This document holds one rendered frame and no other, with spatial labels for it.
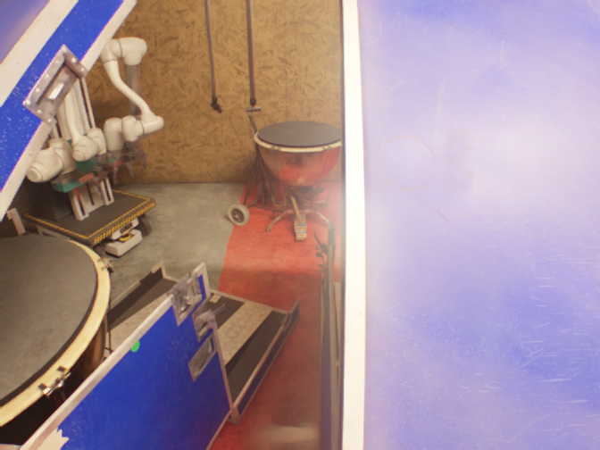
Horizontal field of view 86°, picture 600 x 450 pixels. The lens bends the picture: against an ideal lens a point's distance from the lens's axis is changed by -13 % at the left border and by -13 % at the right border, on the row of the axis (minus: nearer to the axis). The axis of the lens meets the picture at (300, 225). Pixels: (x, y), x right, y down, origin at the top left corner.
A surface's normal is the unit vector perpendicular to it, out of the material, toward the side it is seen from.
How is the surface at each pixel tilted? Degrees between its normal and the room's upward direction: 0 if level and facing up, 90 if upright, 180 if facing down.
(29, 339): 0
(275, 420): 0
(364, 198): 42
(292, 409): 0
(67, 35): 90
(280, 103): 90
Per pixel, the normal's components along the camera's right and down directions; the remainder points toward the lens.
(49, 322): 0.00, -0.86
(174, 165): 0.01, 0.51
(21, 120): 0.93, 0.18
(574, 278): -0.04, -0.30
